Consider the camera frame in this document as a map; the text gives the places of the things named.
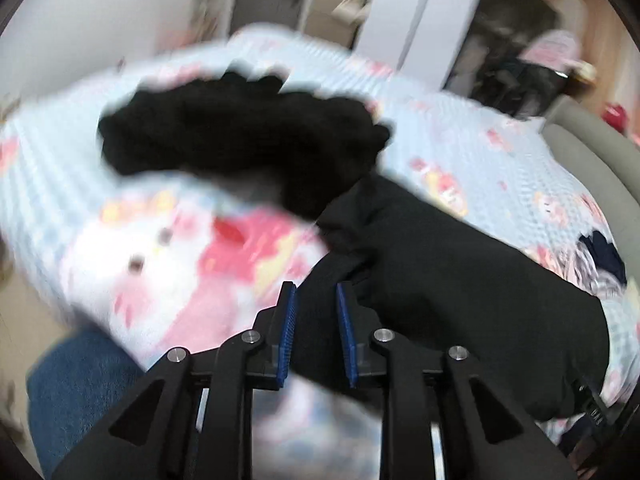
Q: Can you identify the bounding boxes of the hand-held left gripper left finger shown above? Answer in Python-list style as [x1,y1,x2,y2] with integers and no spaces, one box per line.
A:
[52,281,299,480]

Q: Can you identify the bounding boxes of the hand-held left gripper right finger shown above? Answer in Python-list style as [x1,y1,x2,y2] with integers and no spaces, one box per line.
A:
[336,281,578,480]

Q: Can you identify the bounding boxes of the black shirt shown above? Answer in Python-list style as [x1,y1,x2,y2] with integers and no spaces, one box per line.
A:
[292,172,611,421]

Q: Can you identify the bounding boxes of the pile of black clothes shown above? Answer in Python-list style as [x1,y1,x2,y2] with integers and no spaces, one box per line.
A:
[97,72,392,223]

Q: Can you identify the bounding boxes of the open closet with clothes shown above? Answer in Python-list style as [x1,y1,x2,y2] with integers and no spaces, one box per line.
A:
[445,0,566,121]

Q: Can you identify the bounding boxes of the pink hanging clothes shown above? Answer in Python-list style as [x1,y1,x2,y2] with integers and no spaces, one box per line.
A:
[520,29,596,73]

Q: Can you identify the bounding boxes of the navy folded garment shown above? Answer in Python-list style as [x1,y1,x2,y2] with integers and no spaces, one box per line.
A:
[577,230,628,286]

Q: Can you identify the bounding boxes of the blue checked printed blanket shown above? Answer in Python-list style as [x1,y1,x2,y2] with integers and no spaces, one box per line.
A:
[0,22,640,461]

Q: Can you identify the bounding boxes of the grey bed headboard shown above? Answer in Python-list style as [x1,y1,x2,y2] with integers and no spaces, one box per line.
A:
[542,95,640,211]

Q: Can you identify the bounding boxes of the red plush toy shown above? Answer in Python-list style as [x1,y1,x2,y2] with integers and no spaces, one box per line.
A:
[602,101,628,133]

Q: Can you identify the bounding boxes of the beige cabinet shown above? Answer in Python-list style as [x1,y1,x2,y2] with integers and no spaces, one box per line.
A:
[300,0,381,51]

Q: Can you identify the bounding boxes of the white wardrobe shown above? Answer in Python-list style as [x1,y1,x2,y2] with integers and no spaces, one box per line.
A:
[352,0,493,91]

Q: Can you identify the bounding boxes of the white handbag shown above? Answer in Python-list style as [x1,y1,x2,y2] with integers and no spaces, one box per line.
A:
[332,0,371,23]

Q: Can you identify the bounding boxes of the white shelf rack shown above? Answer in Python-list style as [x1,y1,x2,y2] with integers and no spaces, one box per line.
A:
[187,0,236,41]

